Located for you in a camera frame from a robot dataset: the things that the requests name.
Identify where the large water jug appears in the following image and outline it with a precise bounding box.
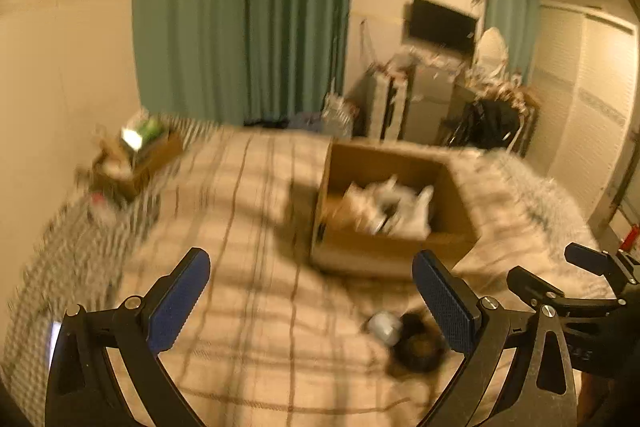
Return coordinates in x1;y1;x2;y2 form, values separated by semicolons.
321;96;354;140

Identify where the clear plastic bottle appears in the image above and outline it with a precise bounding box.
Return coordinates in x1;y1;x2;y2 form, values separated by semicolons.
89;192;118;227

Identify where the white oval vanity mirror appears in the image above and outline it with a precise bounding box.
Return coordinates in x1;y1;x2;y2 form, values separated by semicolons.
473;27;509;79

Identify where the black round pouch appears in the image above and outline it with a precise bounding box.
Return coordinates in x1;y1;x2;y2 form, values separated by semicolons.
386;312;447;379

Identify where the green checked bed sheet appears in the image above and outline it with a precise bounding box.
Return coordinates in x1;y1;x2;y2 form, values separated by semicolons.
0;114;601;408

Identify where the green curtain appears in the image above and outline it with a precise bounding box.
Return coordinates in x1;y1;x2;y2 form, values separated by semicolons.
131;0;350;124
484;0;540;84

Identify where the chair with black jacket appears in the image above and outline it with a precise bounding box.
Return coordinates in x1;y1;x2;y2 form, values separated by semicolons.
439;98;522;150

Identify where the small cardboard clutter box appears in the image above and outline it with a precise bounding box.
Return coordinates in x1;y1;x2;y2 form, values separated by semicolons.
89;109;183;202

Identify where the red fire extinguisher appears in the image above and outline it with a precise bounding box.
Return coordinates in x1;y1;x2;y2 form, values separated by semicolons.
618;225;640;254

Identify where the small white earbuds case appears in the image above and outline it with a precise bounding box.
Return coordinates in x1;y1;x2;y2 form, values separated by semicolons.
364;311;402;348

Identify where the white louvered wardrobe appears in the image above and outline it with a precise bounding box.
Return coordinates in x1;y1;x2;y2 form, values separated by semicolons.
525;3;639;218

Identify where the silver mini fridge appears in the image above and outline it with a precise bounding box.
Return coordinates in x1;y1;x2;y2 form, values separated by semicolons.
401;65;462;145

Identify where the white suitcase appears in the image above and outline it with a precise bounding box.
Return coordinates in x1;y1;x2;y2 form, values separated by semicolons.
364;70;408;141

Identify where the white sock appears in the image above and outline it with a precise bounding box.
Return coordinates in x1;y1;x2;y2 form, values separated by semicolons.
333;176;435;241

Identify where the black wall television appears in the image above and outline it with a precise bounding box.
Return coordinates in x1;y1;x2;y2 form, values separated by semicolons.
402;0;478;56

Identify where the green curtain right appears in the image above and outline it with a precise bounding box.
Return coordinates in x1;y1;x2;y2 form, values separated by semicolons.
484;0;540;84

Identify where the beige plaid blanket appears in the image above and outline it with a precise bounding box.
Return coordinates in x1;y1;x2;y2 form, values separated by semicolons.
117;128;610;426

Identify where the green curtain left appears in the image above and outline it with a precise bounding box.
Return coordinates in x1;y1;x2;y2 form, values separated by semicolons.
131;0;350;124

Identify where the open cardboard box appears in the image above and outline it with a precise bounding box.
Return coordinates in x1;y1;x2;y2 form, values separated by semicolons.
310;141;480;280

